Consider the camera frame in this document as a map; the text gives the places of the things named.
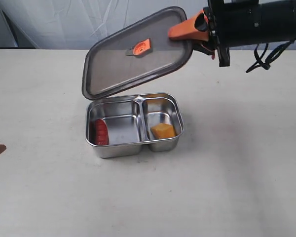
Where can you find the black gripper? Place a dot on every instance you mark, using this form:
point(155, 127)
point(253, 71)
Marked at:
point(224, 25)

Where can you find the dark transparent lunchbox lid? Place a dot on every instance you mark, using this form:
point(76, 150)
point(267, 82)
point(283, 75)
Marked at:
point(137, 54)

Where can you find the yellow toy cheese wedge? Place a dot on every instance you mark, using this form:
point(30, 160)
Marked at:
point(163, 131)

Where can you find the red toy sausage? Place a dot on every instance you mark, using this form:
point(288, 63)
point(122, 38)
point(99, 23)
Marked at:
point(101, 133)

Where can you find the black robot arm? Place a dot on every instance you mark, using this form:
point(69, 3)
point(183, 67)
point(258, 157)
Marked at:
point(277, 24)

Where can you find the stainless steel two-compartment lunchbox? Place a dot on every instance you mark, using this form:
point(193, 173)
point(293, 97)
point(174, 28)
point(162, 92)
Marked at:
point(129, 120)

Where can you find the white backdrop cloth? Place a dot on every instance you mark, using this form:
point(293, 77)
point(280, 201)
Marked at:
point(75, 24)

